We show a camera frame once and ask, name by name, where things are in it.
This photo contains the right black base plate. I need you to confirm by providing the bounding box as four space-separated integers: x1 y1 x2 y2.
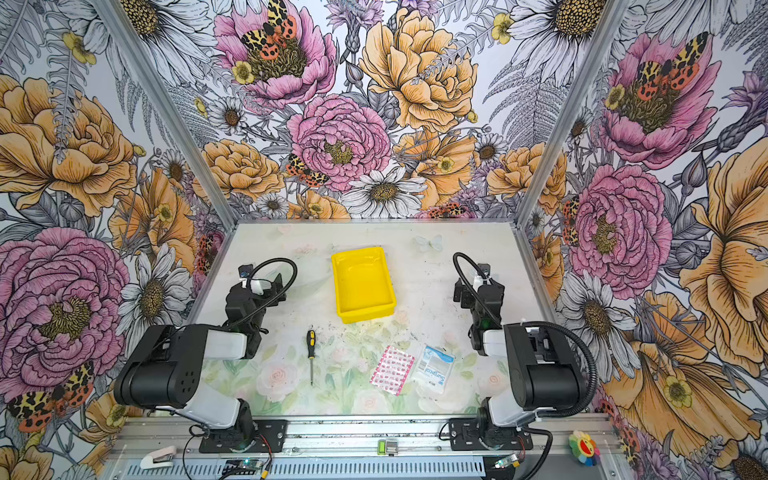
447 418 533 451

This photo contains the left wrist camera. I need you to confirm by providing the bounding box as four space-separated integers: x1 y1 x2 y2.
238 264 255 281

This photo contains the white stapler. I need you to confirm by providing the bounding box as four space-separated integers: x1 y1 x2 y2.
139 446 178 470

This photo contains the yellow plastic bin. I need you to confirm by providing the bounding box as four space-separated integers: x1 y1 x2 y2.
331 247 397 324

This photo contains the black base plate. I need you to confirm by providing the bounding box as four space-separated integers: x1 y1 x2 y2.
447 418 533 451
199 419 289 454

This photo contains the pink patterned packet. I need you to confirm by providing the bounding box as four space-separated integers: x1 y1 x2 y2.
369 345 415 396

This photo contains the black yellow screwdriver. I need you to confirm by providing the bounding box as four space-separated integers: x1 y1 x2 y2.
306 329 316 386

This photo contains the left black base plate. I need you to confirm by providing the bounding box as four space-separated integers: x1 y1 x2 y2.
199 419 289 454

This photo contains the grey slotted cable duct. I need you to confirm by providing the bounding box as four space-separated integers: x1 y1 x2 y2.
111 456 486 479

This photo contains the small green rail module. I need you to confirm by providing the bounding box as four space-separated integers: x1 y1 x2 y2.
377 439 398 457

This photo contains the aluminium rail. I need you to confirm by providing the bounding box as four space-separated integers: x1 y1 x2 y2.
108 413 621 461

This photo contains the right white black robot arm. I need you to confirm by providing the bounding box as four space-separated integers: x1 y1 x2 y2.
448 280 592 451

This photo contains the small green circuit board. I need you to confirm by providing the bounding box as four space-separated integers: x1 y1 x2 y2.
222 458 264 477

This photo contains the colourful flower toy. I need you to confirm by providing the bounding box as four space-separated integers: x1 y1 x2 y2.
568 430 600 467

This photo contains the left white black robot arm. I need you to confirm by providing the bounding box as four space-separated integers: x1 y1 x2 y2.
113 275 286 451

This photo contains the white blue packet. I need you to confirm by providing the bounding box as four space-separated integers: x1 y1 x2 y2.
412 345 455 394

